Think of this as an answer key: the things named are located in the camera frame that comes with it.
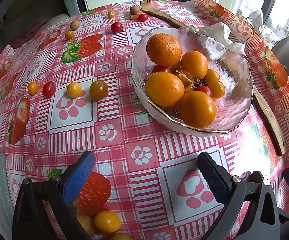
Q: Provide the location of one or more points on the red cherry tomato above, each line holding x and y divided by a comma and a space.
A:
116, 27
204, 90
143, 17
49, 89
162, 69

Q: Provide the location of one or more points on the pink strawberry print tablecloth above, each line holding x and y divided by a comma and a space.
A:
124, 135

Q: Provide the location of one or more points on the rough-skinned tangerine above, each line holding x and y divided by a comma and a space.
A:
163, 48

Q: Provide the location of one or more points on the small orange kumquat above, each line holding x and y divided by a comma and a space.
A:
212, 75

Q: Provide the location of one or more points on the crumpled white tissue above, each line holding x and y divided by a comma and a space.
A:
219, 33

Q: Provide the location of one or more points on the smooth orange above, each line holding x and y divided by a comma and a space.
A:
164, 88
194, 63
198, 108

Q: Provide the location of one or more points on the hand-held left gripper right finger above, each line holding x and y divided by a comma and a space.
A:
214, 180

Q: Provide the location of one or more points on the light grey chair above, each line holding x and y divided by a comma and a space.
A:
54, 21

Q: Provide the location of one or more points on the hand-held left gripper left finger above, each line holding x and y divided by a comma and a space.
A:
79, 177

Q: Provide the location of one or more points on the pale yellow cherry tomato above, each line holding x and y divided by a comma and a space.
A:
87, 224

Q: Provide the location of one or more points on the physalis with dry husk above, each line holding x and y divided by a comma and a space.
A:
185, 78

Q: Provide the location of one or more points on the clear glass bowl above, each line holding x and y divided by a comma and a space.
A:
234, 62

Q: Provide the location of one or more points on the curved wooden stick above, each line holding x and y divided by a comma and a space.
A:
269, 120

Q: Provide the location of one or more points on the orange plum tomatoes in bowl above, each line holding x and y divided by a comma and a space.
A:
218, 89

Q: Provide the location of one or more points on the brown tomato far top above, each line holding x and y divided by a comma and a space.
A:
134, 10

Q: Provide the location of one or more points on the pink cloth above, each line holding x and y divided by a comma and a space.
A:
22, 40

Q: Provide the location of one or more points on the green-brown cherry tomato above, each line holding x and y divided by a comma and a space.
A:
98, 90

